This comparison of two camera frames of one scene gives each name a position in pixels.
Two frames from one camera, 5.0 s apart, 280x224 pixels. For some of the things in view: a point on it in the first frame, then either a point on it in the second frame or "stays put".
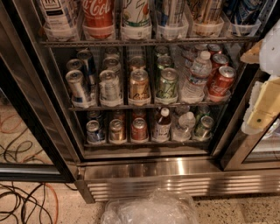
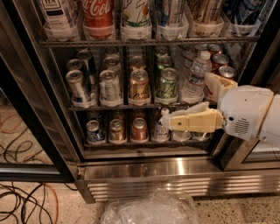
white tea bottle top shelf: (58, 22) stays put
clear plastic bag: (157, 206) stays put
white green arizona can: (136, 21) stays put
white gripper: (271, 52) -> (244, 112)
